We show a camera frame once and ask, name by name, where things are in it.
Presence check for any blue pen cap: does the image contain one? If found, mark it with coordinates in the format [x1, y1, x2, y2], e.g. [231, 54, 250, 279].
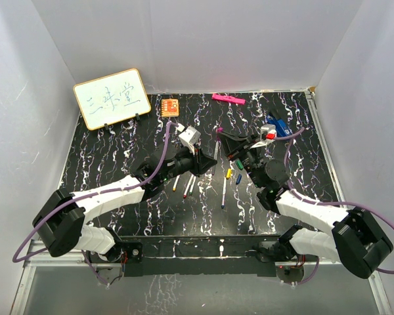
[236, 174, 242, 185]

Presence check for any blue stapler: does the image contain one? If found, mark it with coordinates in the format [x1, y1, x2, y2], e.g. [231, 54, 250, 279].
[267, 110, 292, 137]

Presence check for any small whiteboard wooden frame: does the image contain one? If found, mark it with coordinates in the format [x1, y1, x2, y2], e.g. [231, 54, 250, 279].
[73, 68, 152, 131]

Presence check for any white pen green end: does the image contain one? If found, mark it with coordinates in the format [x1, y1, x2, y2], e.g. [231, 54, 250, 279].
[189, 176, 197, 196]

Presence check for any pink plastic clip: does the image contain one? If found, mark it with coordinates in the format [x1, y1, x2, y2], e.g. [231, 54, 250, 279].
[211, 93, 246, 105]

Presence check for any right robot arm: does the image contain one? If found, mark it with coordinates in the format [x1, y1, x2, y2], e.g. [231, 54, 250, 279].
[217, 131, 393, 279]

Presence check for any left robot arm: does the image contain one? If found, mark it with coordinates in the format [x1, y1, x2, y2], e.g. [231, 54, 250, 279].
[32, 146, 217, 262]

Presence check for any green pen cap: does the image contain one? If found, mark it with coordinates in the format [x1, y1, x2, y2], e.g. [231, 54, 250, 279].
[235, 159, 244, 170]

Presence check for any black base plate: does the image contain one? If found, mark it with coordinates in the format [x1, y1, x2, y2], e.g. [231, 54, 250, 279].
[121, 235, 277, 277]

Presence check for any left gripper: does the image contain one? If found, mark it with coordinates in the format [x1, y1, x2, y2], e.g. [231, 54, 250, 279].
[162, 144, 217, 182]

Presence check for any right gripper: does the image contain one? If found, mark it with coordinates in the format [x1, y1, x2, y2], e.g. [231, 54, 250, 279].
[219, 131, 265, 188]

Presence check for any aluminium rail frame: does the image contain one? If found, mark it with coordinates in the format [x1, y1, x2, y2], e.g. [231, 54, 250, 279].
[11, 88, 393, 315]

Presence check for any white pen red end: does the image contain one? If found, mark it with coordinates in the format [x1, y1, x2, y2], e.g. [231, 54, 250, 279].
[183, 174, 194, 199]

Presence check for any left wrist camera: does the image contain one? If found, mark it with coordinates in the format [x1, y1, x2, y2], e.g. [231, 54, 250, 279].
[179, 126, 201, 153]

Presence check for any white pen blue end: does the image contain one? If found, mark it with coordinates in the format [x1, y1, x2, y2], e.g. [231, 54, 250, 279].
[221, 177, 227, 209]

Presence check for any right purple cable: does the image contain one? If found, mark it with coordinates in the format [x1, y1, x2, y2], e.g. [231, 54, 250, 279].
[272, 127, 394, 286]

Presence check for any orange card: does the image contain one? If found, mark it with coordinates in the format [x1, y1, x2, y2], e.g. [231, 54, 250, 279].
[161, 98, 179, 117]

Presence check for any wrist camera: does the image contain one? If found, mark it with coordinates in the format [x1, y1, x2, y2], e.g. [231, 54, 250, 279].
[179, 126, 201, 153]
[259, 124, 277, 142]

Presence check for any white pen yellow end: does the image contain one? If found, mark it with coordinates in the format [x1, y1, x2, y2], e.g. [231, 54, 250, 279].
[172, 175, 180, 192]

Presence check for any white pen purple end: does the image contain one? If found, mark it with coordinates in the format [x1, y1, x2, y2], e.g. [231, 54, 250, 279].
[211, 140, 220, 176]

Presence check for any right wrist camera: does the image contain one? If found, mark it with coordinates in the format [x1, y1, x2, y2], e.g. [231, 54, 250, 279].
[259, 124, 277, 142]

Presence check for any yellow pen cap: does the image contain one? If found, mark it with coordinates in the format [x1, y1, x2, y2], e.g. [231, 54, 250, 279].
[226, 169, 232, 180]

